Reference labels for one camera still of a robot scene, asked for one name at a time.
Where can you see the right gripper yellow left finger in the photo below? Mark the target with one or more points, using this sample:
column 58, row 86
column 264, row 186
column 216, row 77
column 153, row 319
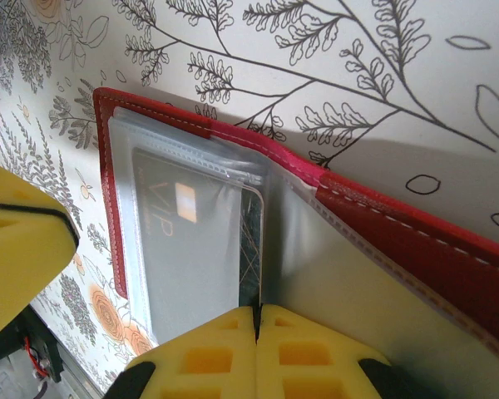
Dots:
column 208, row 357

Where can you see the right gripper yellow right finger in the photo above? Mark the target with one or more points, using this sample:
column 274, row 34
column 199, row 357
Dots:
column 307, row 357

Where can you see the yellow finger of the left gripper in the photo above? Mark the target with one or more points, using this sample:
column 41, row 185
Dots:
column 8, row 187
column 21, row 266

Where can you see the black VIP card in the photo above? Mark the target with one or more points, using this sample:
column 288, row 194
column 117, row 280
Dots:
column 170, row 232

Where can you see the red leather card holder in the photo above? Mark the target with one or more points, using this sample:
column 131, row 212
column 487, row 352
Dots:
column 420, row 249

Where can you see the floral print table sheet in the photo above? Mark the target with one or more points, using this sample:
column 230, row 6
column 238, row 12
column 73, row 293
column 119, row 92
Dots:
column 357, row 62

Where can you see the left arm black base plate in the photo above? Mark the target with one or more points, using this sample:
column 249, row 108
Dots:
column 12, row 341

